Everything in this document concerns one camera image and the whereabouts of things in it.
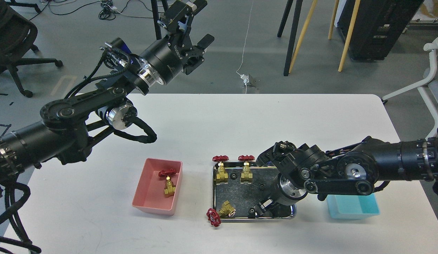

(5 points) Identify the shiny metal tray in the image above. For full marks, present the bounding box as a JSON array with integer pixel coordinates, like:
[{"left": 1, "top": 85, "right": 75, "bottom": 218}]
[{"left": 212, "top": 161, "right": 297, "bottom": 222}]

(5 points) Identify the black tripod leg centre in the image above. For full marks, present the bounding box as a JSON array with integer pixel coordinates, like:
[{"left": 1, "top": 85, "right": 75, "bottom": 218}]
[{"left": 277, "top": 0, "right": 303, "bottom": 77}]

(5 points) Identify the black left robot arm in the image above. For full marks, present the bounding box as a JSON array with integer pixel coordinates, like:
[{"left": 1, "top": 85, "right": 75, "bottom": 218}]
[{"left": 0, "top": 0, "right": 214, "bottom": 254}]

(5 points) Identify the black cabinet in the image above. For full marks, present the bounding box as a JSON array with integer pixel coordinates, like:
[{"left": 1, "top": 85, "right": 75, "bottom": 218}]
[{"left": 348, "top": 0, "right": 423, "bottom": 62}]

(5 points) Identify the floor cables bundle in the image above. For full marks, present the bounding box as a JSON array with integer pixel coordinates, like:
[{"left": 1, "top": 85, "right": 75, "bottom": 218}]
[{"left": 35, "top": 0, "right": 163, "bottom": 21}]

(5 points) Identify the brass valve tray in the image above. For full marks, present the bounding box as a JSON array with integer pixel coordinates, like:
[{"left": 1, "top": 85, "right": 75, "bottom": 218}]
[
  {"left": 206, "top": 200, "right": 236, "bottom": 227},
  {"left": 158, "top": 169, "right": 177, "bottom": 198}
]

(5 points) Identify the black office chair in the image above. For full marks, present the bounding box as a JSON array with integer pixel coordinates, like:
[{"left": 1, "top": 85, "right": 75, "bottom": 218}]
[{"left": 0, "top": 0, "right": 63, "bottom": 98}]

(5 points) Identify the brass valve tray front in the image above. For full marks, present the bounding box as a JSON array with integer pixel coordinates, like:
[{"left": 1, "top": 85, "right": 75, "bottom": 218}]
[{"left": 206, "top": 200, "right": 236, "bottom": 227}]

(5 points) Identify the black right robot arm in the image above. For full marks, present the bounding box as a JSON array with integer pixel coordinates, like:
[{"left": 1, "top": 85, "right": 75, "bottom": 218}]
[{"left": 254, "top": 130, "right": 438, "bottom": 217}]

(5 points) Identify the black tripod left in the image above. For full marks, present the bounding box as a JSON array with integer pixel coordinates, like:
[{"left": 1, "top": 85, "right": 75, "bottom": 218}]
[{"left": 150, "top": 0, "right": 162, "bottom": 40}]

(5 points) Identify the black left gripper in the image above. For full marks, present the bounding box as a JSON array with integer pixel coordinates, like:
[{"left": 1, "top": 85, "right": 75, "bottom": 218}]
[{"left": 139, "top": 0, "right": 215, "bottom": 85}]

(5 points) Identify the brass valve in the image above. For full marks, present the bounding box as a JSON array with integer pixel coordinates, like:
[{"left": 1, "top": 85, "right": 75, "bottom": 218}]
[
  {"left": 238, "top": 155, "right": 255, "bottom": 183},
  {"left": 212, "top": 155, "right": 229, "bottom": 183}
]

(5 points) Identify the white power adapter with cable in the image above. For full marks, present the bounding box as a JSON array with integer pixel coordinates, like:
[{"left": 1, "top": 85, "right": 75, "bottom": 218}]
[{"left": 235, "top": 0, "right": 254, "bottom": 94}]

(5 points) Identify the light blue plastic box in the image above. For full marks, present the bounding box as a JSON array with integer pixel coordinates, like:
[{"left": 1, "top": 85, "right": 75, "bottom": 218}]
[{"left": 326, "top": 194, "right": 380, "bottom": 220}]

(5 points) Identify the black gear front left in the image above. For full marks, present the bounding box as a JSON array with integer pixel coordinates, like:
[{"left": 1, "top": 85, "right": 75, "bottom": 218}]
[{"left": 248, "top": 208, "right": 256, "bottom": 217}]

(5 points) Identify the brass valve back left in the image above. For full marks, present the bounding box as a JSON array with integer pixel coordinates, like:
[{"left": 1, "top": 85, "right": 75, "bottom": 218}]
[{"left": 212, "top": 155, "right": 229, "bottom": 183}]

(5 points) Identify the pink plastic box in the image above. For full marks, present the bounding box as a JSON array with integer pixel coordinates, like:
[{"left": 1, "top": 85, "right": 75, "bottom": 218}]
[{"left": 132, "top": 158, "right": 183, "bottom": 216}]

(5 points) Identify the yellow wooden leg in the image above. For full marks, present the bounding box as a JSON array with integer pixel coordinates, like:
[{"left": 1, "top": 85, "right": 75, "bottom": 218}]
[
  {"left": 288, "top": 0, "right": 318, "bottom": 74},
  {"left": 328, "top": 0, "right": 340, "bottom": 40}
]

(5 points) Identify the brass valve back right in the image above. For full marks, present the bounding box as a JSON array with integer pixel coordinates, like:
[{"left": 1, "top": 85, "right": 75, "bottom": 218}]
[{"left": 238, "top": 155, "right": 255, "bottom": 183}]

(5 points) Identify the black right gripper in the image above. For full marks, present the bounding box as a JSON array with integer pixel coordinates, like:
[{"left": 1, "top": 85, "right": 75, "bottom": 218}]
[{"left": 255, "top": 175, "right": 308, "bottom": 217}]

